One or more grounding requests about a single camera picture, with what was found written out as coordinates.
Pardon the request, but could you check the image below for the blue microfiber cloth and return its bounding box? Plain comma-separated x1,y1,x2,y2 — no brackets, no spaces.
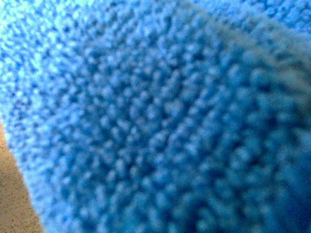
0,0,311,233

